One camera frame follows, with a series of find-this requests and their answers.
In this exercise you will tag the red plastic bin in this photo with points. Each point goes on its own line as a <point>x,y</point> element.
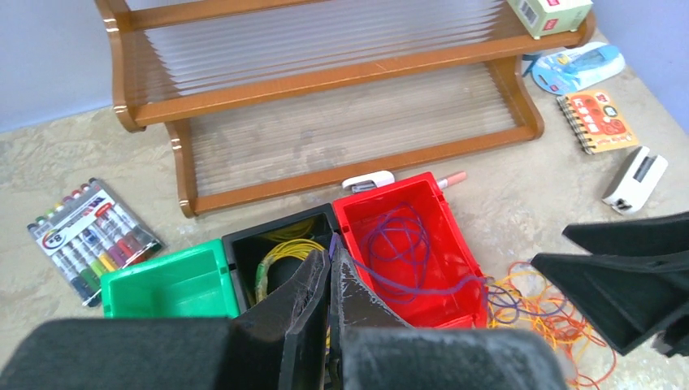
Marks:
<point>408,249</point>

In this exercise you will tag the wooden two-tier shelf rack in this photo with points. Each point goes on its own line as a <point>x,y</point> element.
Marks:
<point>266,98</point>

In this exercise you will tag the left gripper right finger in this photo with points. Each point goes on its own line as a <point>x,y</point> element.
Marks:
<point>373,348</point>

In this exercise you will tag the light blue stapler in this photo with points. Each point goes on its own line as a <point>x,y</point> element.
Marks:
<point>368,182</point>

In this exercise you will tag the green plastic bin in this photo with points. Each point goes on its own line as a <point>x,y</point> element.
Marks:
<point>194,282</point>

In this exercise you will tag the white red carton box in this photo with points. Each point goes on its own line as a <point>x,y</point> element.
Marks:
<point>547,17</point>

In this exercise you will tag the black plastic bin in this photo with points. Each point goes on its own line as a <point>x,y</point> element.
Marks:
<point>246,248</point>

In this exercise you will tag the white orange marker pen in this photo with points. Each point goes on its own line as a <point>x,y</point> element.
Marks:
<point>451,180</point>

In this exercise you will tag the white usb charger block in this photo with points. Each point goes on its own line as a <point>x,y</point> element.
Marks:
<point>635,181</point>

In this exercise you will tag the orange snack packet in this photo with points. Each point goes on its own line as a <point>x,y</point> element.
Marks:
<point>596,121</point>

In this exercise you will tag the pack of coloured markers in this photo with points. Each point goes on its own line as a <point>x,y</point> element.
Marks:
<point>89,234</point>

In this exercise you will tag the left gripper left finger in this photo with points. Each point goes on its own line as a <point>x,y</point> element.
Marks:
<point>277,344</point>

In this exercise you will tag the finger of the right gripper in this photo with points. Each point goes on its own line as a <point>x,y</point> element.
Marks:
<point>632,284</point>

